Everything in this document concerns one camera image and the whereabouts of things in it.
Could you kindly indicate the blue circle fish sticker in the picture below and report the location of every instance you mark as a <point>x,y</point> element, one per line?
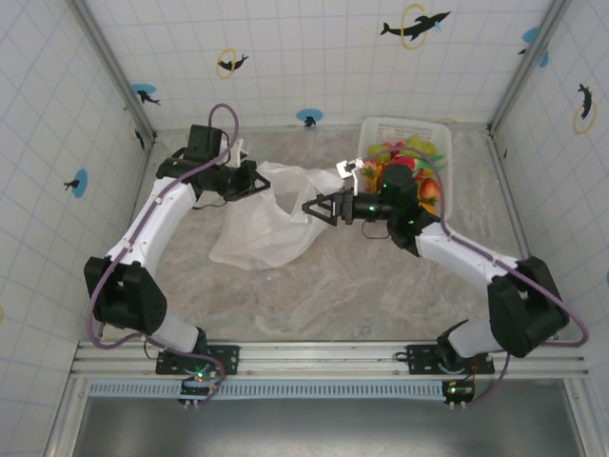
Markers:
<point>530,34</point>

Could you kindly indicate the aluminium side rail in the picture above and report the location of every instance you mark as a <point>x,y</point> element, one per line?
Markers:
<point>64,419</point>
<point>583,433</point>

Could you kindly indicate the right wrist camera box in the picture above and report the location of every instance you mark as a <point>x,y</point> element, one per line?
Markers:
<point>352,166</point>

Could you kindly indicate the white plastic bag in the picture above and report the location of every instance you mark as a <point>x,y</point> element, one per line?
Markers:
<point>266,238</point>

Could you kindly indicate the white perforated plastic basket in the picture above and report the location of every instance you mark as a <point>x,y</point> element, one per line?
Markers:
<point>404,127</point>

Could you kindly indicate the aluminium corner post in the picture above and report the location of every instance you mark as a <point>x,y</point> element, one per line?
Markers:
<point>528,62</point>
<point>114,62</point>

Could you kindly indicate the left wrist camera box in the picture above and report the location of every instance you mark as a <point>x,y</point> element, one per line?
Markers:
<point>238,150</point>

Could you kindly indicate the green fake fruit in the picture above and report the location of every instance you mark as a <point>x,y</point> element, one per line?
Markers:
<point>378,150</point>
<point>416,142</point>

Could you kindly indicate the red fake strawberry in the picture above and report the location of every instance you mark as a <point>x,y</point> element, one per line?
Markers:
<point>430,188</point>
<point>370,173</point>

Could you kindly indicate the long aluminium mounting rail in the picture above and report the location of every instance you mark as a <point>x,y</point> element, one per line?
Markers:
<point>323,354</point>

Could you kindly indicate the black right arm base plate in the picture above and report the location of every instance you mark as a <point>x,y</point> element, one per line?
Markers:
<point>421,354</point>

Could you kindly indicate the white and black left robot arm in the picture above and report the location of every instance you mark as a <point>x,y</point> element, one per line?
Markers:
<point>157,214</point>

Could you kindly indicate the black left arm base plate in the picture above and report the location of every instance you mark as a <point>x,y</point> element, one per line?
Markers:
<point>228,354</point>

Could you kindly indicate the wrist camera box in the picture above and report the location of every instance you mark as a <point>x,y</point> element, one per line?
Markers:
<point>352,166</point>
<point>238,150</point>

